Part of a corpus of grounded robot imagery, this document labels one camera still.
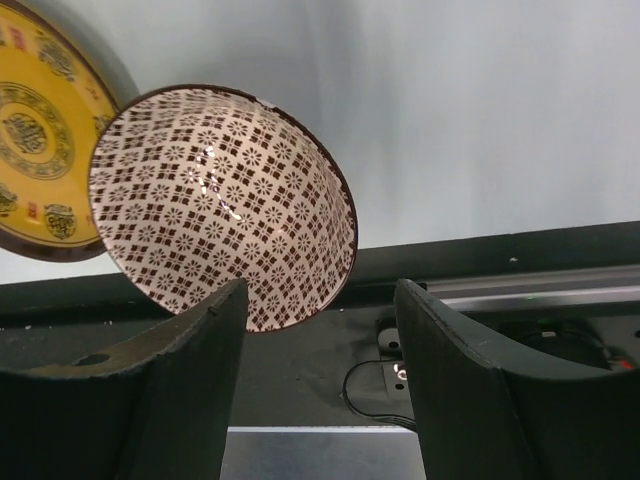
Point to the yellow round saucer plate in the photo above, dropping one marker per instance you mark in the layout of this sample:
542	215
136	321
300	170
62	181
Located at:
54	106

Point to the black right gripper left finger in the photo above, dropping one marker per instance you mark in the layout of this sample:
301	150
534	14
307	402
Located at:
156	406

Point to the brown lattice pattern bowl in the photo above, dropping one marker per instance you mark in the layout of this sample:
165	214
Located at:
192	186

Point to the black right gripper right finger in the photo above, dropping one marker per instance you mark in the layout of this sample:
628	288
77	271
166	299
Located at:
489	407

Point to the aluminium front rail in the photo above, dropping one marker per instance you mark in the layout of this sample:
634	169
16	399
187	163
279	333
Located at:
537	291

